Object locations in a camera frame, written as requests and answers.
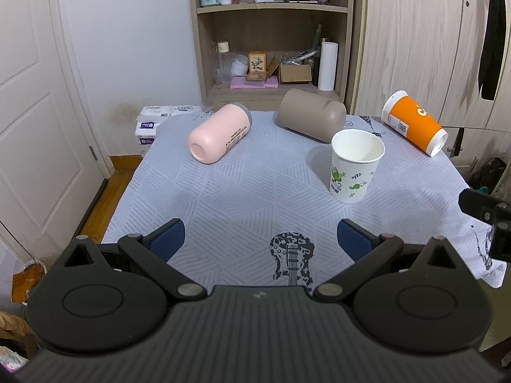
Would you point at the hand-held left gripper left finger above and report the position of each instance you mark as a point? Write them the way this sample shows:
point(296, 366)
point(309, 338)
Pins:
point(169, 240)

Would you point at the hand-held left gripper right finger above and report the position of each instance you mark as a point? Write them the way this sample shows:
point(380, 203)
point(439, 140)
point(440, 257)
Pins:
point(353, 241)

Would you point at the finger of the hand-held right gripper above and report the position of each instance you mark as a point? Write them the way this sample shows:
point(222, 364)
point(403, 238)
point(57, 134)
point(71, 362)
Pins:
point(479, 204)

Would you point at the orange paper cup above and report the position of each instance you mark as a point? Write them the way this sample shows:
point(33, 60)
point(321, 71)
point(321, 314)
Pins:
point(415, 121)

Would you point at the pink cup with grey lid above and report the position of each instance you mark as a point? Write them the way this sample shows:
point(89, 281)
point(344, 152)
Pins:
point(217, 132)

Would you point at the taupe cup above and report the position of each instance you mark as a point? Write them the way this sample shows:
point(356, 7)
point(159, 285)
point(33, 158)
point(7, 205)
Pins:
point(312, 115)

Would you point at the white paper cup green print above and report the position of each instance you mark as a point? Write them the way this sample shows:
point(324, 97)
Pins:
point(353, 167)

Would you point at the camouflage bag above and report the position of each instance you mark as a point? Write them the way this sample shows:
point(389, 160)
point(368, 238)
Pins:
point(490, 175)

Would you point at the grey guitar print bed cover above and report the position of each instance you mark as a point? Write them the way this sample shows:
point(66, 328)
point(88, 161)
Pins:
point(239, 195)

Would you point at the white tissue paper pack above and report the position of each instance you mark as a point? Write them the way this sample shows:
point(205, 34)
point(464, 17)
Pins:
point(153, 127)

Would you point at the bin with orange bag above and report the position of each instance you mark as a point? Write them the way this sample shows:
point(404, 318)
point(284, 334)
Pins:
point(30, 283)

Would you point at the wooden wardrobe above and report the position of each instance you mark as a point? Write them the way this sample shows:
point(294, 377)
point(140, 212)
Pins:
point(419, 48)

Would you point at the black hanging garment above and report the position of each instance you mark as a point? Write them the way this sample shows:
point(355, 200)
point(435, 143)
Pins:
point(492, 36)

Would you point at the white paper roll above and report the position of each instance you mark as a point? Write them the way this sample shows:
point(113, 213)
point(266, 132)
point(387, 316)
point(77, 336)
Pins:
point(327, 66)

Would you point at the pink flat box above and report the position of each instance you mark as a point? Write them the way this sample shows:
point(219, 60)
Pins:
point(253, 83)

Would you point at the brown paper bag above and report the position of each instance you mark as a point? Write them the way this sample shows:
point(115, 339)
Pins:
point(16, 329)

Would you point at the open cardboard box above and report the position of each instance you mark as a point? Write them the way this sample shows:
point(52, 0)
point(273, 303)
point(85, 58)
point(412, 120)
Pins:
point(295, 72)

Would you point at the glass bottle beige cap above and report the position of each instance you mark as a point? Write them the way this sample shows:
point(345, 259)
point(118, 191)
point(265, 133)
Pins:
point(224, 62)

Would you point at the stack of white cups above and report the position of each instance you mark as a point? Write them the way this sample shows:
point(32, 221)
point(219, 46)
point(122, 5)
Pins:
point(240, 65)

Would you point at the white door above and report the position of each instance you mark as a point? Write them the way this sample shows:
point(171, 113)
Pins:
point(32, 107)

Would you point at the wooden box flower picture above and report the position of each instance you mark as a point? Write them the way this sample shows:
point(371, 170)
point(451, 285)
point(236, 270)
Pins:
point(258, 64)

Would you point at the wooden bookshelf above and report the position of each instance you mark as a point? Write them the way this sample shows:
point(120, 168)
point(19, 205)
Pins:
point(271, 8)

